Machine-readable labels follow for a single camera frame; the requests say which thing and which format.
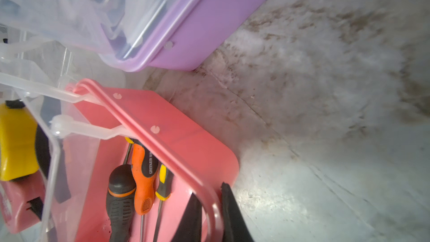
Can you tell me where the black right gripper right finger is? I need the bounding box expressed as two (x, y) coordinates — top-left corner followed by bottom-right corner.
(221, 183), (254, 242)

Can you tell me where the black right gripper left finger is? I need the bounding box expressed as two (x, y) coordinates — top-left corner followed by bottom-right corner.
(171, 193), (202, 242)

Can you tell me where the pink toolbox with clear lid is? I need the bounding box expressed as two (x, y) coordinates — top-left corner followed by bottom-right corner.
(1, 59), (239, 242)

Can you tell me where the purple toolbox with clear lid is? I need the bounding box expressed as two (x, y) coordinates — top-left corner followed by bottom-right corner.
(1, 0), (266, 72)

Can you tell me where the small yellow black screwdriver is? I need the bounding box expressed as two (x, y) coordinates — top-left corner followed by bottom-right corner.
(153, 164), (174, 242)

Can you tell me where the orange black screwdriver pink box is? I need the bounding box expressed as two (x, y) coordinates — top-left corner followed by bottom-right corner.
(125, 137), (159, 242)

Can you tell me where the yellow tape measure in pink box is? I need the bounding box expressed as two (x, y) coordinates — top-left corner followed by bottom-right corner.
(1, 102), (39, 181)

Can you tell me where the black handled screwdriver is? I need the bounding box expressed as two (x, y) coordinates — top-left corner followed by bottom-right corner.
(106, 164), (136, 242)

